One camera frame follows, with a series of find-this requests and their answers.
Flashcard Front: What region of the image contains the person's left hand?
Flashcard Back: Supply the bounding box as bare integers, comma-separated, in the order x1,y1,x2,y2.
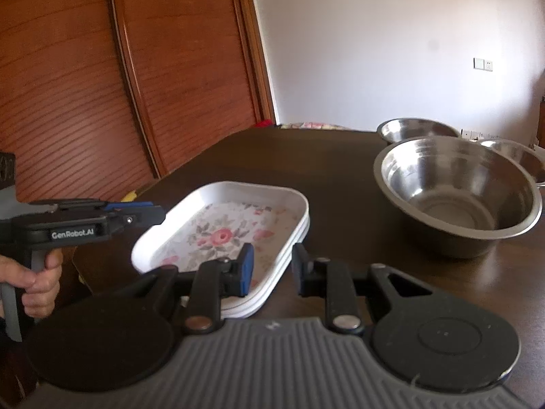
0,249,64,318

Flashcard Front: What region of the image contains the brown wooden louvred wardrobe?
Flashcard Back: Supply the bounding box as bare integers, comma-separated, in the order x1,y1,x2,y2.
0,0,277,205

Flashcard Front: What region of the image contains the large stainless steel bowl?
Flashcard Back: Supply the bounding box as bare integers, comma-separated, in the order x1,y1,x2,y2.
373,136,544,260

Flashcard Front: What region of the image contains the small stainless steel bowl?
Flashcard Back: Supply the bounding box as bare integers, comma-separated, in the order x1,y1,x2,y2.
376,118,462,145
477,138,545,188

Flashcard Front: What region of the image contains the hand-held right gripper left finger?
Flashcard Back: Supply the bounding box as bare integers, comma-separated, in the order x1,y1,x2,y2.
123,242,256,336

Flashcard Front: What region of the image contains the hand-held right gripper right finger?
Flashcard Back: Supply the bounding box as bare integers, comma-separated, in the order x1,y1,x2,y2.
292,243,435,336

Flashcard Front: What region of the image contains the floral cloth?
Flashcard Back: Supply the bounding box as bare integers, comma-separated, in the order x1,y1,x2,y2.
278,121,347,131

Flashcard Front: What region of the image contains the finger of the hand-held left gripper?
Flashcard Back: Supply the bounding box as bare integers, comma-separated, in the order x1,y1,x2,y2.
106,205,166,238
102,201,151,215

